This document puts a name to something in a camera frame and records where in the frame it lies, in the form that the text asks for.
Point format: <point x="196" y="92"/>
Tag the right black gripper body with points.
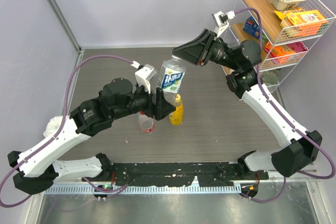
<point x="217" y="52"/>

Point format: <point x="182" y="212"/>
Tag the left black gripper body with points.
<point x="143" y="101"/>

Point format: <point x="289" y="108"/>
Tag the clear Pocari water bottle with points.
<point x="171" y="75"/>

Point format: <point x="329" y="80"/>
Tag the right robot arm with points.
<point x="299" y="147"/>

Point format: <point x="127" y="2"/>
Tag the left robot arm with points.
<point x="39" y="167"/>

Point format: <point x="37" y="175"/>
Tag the yellow juice bottle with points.
<point x="176" y="117"/>

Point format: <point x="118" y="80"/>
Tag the red cap clear bottle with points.
<point x="146" y="123"/>

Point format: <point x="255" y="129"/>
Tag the blue snack box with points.
<point x="251" y="27"/>

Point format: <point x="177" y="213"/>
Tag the clear glass jar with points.
<point x="271" y="79"/>

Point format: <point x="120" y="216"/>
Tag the orange red snack pack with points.
<point x="283" y="53"/>

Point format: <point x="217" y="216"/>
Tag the orange yellow snack box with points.
<point x="300" y="22"/>

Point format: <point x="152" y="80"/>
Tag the white crumpled cloth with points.
<point x="54" y="125"/>

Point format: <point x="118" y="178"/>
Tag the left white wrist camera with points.
<point x="145" y="75"/>

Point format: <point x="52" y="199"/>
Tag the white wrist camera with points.
<point x="221" y="21"/>
<point x="145" y="75"/>

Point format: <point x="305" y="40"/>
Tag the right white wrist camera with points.
<point x="221" y="21"/>

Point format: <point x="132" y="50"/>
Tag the white wire shelf rack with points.
<point x="272" y="32"/>

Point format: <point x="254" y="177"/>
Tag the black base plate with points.
<point x="209" y="174"/>

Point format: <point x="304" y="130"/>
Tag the white slotted cable duct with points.
<point x="81" y="189"/>

